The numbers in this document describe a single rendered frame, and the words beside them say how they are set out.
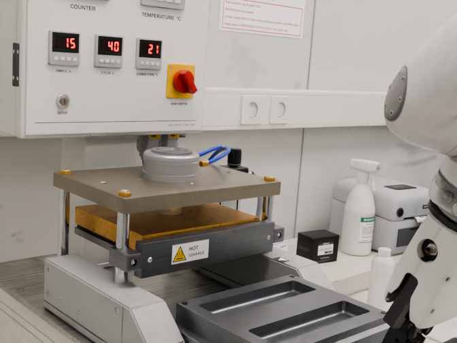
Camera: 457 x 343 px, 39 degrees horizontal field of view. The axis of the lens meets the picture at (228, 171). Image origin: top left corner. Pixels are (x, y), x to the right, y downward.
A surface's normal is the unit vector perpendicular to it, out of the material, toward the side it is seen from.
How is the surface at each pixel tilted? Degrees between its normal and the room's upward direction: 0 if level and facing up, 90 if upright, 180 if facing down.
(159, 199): 90
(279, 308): 0
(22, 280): 0
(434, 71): 88
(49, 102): 90
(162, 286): 0
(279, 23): 90
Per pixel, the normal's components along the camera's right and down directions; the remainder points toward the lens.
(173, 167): 0.18, 0.18
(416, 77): -0.96, -0.11
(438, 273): -0.51, 0.11
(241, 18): 0.67, 0.18
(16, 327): -0.74, 0.07
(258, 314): 0.07, -0.98
